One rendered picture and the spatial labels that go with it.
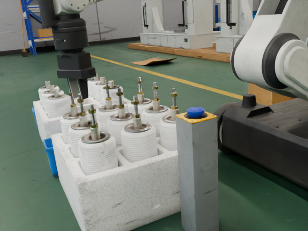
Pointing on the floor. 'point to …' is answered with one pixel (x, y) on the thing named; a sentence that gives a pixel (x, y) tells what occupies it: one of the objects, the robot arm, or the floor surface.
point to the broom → (23, 34)
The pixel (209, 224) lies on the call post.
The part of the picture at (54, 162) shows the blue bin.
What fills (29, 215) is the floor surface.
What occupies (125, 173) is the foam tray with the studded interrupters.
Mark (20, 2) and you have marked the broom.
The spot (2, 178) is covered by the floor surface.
